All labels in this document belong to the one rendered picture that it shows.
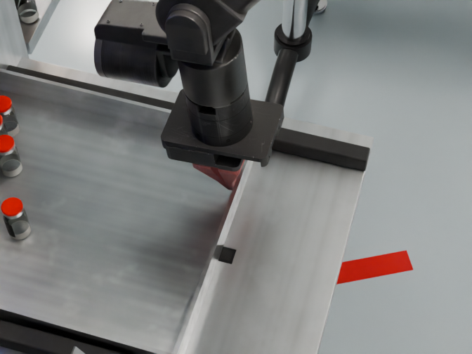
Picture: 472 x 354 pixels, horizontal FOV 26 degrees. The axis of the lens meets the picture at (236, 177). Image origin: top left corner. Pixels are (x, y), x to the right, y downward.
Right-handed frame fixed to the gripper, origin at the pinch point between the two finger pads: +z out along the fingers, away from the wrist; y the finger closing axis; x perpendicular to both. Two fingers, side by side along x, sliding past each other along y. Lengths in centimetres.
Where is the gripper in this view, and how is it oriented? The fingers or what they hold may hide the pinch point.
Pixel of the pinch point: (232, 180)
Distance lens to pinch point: 101.4
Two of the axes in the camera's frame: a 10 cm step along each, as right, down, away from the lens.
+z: 1.0, 5.8, 8.1
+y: -9.5, -1.8, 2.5
